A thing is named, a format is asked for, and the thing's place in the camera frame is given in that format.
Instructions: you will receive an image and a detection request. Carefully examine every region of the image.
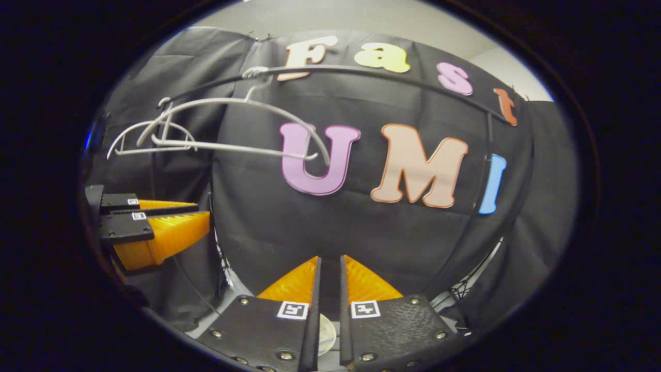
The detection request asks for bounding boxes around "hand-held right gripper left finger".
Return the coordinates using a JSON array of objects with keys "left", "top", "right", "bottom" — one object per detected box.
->
[{"left": 198, "top": 256, "right": 322, "bottom": 372}]

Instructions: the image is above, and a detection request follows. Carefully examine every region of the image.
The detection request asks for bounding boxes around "white plastic clothes hanger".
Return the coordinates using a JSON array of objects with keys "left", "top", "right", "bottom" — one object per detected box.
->
[
  {"left": 136, "top": 66, "right": 332, "bottom": 167},
  {"left": 106, "top": 97, "right": 198, "bottom": 159}
]

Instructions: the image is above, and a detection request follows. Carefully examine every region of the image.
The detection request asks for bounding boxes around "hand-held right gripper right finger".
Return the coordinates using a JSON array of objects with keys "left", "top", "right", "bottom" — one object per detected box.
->
[{"left": 338, "top": 254, "right": 458, "bottom": 372}]

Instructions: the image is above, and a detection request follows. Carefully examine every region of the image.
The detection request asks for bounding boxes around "black backdrop cloth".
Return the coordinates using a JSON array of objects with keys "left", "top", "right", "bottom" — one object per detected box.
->
[{"left": 83, "top": 26, "right": 579, "bottom": 332}]

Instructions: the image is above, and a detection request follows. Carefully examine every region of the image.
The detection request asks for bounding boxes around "black metal clothes rack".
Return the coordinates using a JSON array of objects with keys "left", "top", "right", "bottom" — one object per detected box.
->
[{"left": 165, "top": 63, "right": 520, "bottom": 300}]

